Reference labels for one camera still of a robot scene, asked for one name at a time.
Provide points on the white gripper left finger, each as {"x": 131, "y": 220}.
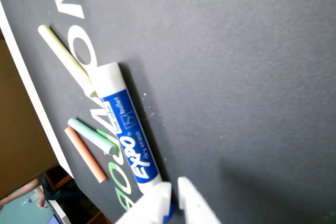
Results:
{"x": 152, "y": 203}

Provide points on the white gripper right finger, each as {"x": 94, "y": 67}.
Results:
{"x": 194, "y": 205}

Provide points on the blue dry erase marker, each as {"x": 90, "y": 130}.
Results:
{"x": 126, "y": 119}

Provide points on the person's hand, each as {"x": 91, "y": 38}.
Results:
{"x": 42, "y": 203}

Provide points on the orange chalk stick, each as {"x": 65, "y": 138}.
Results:
{"x": 84, "y": 153}

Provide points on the green chalk stick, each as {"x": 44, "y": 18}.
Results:
{"x": 89, "y": 132}

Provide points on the person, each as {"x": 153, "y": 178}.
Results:
{"x": 23, "y": 190}

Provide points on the grey WOWROBO mat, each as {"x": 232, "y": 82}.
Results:
{"x": 236, "y": 77}

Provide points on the brown WOWROBO cardboard box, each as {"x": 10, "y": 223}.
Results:
{"x": 21, "y": 129}

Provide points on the yellow chalk stick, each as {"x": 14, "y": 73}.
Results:
{"x": 63, "y": 53}

